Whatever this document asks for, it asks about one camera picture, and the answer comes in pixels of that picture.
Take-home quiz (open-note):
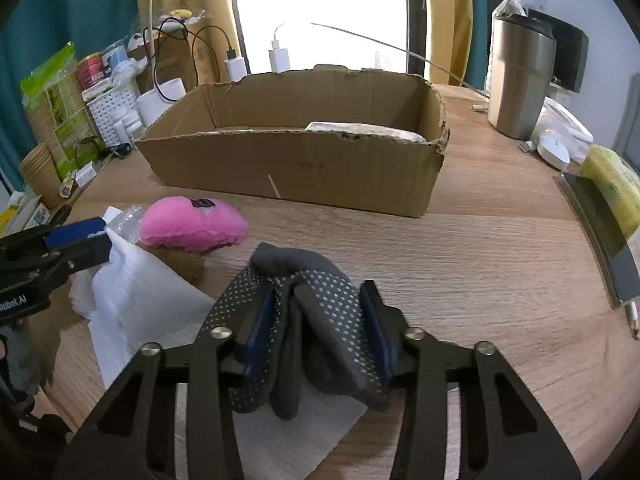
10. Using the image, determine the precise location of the white perforated basket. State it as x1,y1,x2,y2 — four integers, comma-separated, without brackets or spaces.
85,80,142,148

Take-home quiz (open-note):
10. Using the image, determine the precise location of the white handled bag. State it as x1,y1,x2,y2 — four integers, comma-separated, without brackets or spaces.
531,96,595,165

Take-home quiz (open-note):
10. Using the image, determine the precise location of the stainless steel tumbler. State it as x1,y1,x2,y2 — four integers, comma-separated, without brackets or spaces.
487,12,557,141

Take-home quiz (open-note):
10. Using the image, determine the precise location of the yellow sponge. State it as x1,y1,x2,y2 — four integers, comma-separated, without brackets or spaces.
580,144,640,241

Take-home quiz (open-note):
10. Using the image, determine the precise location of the small printed card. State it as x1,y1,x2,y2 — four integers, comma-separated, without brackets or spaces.
59,164,97,196

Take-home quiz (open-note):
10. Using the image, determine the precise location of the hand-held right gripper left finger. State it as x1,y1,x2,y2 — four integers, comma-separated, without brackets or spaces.
52,282,281,480

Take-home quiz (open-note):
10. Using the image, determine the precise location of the grey charging cable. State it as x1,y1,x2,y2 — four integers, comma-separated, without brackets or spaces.
272,22,491,112

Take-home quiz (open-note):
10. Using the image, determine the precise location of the tall brown carton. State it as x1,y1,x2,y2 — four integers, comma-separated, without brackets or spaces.
127,32,213,93

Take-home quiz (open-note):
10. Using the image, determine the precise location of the dark tablet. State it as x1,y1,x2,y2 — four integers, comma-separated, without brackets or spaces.
552,170,640,311

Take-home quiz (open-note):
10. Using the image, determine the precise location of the clear plastic bag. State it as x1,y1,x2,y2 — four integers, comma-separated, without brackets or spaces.
102,204,146,246

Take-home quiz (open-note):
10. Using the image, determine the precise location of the white cable plug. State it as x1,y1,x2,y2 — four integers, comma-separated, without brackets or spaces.
624,302,640,341

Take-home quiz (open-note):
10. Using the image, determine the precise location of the black monitor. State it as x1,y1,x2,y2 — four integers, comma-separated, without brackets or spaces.
525,8,590,93

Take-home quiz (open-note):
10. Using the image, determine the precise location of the pink plush ice cream toy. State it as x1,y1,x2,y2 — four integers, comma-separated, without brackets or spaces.
136,197,250,288

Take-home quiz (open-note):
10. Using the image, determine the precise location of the white and yellow box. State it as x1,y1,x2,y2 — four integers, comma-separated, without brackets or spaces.
0,192,48,236

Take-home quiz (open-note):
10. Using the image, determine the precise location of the stack of brown paper cups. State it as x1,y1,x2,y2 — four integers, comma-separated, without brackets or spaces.
18,142,63,209

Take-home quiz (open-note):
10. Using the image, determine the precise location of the white foam sheet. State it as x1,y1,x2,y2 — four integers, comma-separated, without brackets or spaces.
70,232,368,480

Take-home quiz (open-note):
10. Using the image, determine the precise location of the white computer mouse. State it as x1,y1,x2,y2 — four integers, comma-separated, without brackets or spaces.
537,130,572,170

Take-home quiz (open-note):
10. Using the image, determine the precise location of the crumpled white plastic bag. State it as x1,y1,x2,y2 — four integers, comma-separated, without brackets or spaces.
110,57,148,88

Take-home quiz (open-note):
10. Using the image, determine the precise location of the red can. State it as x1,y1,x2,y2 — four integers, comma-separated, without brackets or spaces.
76,52,108,92

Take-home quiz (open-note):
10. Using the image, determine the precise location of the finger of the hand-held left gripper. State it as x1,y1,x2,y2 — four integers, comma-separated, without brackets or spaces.
0,216,106,261
0,234,113,293

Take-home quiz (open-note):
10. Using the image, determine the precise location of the grey dotted work glove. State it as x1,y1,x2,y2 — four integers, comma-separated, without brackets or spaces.
200,242,401,421

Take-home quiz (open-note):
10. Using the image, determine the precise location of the green snack packet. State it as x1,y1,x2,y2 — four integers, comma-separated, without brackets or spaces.
20,42,108,181

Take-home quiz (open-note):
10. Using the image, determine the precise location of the black cable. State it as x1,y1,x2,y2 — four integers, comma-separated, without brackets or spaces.
142,16,241,106

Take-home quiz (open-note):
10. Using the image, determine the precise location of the bag of small plush toys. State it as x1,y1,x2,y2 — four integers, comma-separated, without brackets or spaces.
160,7,206,28

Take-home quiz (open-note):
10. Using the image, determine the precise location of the brown cardboard box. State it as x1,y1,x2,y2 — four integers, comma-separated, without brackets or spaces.
135,64,451,218

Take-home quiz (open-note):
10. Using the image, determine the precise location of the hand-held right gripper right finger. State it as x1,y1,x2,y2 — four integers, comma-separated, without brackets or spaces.
357,280,583,480

